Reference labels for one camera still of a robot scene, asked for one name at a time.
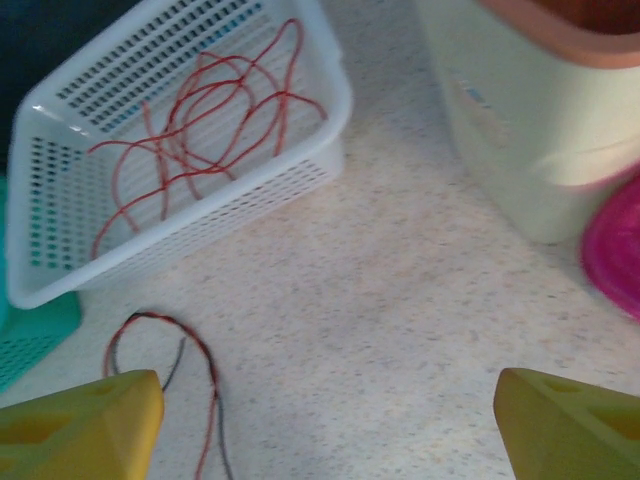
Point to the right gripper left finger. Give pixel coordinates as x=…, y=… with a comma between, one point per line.
x=85, y=430

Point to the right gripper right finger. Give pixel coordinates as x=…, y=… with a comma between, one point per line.
x=575, y=435

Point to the teal plastic basket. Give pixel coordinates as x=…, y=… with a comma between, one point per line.
x=30, y=340

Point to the pink plastic bowl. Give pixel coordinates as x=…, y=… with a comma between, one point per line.
x=620, y=250

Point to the white plastic basket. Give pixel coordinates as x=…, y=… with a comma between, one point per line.
x=200, y=240

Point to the cream utensil holder terracotta top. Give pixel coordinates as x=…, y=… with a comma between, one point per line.
x=500, y=125

